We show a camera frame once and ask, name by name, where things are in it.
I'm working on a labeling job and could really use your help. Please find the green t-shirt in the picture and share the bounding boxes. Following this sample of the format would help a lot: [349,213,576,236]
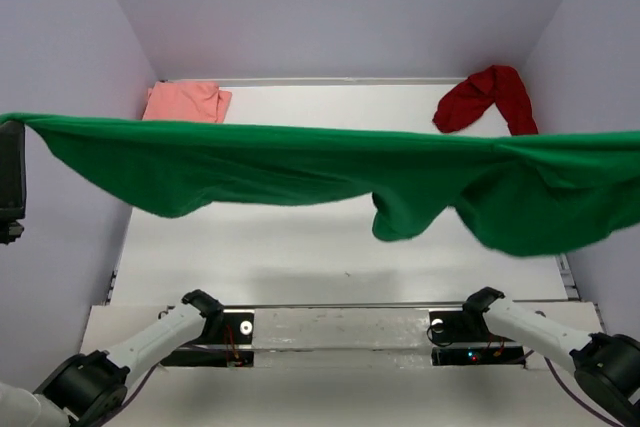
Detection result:
[12,113,639,257]

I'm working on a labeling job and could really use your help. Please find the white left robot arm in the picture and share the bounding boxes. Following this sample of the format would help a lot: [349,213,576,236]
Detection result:
[1,114,224,426]

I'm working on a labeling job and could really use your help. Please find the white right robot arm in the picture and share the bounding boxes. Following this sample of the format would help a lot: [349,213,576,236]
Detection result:
[460,287,639,426]

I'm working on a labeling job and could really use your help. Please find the folded pink t-shirt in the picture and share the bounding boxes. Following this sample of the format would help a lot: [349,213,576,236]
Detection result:
[142,81,232,124]

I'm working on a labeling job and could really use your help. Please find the red t-shirt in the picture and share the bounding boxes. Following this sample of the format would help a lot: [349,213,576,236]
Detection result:
[432,65,539,136]

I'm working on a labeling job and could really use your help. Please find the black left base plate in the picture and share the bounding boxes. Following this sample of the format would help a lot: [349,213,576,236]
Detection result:
[160,308,255,368]

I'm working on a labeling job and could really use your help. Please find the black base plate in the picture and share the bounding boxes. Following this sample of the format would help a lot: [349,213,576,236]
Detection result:
[160,308,255,368]
[426,310,530,367]

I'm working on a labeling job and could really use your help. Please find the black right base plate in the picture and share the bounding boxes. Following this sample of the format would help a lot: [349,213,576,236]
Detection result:
[426,310,530,367]

